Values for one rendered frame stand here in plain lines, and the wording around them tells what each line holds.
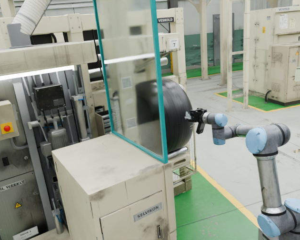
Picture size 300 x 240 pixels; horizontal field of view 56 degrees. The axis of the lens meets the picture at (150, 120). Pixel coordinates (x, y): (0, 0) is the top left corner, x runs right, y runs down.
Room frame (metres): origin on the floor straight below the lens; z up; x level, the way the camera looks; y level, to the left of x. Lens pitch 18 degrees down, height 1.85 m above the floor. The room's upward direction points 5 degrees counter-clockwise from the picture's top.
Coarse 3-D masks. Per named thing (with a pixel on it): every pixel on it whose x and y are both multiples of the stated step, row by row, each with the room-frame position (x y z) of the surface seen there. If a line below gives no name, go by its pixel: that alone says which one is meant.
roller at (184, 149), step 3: (183, 147) 2.05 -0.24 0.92; (186, 147) 2.05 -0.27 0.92; (174, 150) 2.00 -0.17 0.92; (177, 150) 2.00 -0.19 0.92; (180, 150) 2.01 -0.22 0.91; (183, 150) 2.02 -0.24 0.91; (186, 150) 2.03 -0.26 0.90; (168, 153) 1.96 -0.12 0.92; (171, 153) 1.96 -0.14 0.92; (174, 153) 1.97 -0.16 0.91; (177, 153) 1.98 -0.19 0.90; (180, 153) 2.00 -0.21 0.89; (168, 156) 1.94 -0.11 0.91; (171, 156) 1.95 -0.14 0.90; (174, 156) 1.98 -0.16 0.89
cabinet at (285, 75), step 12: (276, 48) 5.97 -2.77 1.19; (288, 48) 5.67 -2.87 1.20; (276, 60) 5.95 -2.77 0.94; (288, 60) 5.68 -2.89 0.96; (276, 72) 5.93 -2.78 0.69; (288, 72) 5.67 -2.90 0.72; (276, 84) 5.91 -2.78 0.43; (288, 84) 5.68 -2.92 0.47; (276, 96) 5.90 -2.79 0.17; (288, 96) 5.68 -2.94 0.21
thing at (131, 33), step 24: (96, 0) 1.57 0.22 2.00; (120, 0) 1.34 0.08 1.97; (144, 0) 1.17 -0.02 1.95; (96, 24) 1.59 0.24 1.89; (120, 24) 1.36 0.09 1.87; (144, 24) 1.19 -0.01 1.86; (120, 48) 1.39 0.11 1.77; (144, 48) 1.20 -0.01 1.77; (120, 72) 1.41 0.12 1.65; (144, 72) 1.22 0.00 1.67; (120, 96) 1.44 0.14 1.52; (144, 96) 1.24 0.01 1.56; (120, 120) 1.48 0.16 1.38; (144, 120) 1.25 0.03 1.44; (144, 144) 1.27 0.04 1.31
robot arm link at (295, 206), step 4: (288, 200) 1.21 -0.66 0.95; (292, 200) 1.21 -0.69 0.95; (296, 200) 1.22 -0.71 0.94; (284, 204) 1.20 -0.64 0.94; (288, 204) 1.18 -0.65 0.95; (292, 204) 1.18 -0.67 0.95; (296, 204) 1.18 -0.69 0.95; (288, 208) 1.17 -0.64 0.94; (292, 208) 1.15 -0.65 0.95; (296, 208) 1.15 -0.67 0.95; (292, 212) 1.14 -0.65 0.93; (296, 212) 1.14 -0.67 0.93; (292, 216) 1.13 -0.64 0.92; (296, 216) 1.13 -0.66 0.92; (296, 220) 1.12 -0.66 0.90; (296, 224) 1.12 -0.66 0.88; (296, 228) 1.14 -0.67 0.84
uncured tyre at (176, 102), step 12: (168, 84) 2.02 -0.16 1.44; (168, 96) 1.90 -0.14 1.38; (180, 96) 1.94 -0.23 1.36; (168, 108) 1.84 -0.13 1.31; (180, 108) 1.88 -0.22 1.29; (168, 120) 1.81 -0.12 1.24; (180, 120) 1.85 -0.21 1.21; (168, 132) 1.81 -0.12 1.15; (180, 132) 1.85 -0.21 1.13; (168, 144) 1.83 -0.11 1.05; (180, 144) 1.91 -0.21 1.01
